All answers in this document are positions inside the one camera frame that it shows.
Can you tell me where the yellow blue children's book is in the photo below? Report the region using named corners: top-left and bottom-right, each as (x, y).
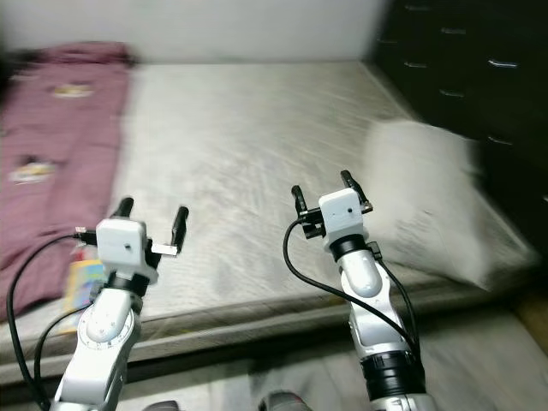
top-left (62, 257), bottom-right (108, 313)

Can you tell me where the pink cartoon print blanket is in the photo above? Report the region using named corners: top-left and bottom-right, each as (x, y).
top-left (0, 43), bottom-right (134, 318)

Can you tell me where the white lettered pillow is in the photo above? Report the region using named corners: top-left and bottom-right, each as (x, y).
top-left (361, 118), bottom-right (536, 292)

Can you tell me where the grey quilted mattress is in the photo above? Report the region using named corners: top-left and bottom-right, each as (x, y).
top-left (0, 60), bottom-right (548, 386)

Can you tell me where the black tufted headboard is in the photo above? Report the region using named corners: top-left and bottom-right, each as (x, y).
top-left (368, 0), bottom-right (548, 249)

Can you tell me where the silver right robot leg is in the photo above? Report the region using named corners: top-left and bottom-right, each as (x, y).
top-left (261, 390), bottom-right (313, 411)

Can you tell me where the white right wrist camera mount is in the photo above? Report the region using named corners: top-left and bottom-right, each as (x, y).
top-left (319, 188), bottom-right (365, 241)

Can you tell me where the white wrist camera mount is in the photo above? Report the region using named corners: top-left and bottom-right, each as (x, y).
top-left (94, 217), bottom-right (159, 282)
top-left (319, 188), bottom-right (365, 241)

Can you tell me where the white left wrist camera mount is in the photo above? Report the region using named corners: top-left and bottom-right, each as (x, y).
top-left (94, 217), bottom-right (159, 282)

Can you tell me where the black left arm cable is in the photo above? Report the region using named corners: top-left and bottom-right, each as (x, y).
top-left (4, 225), bottom-right (99, 411)

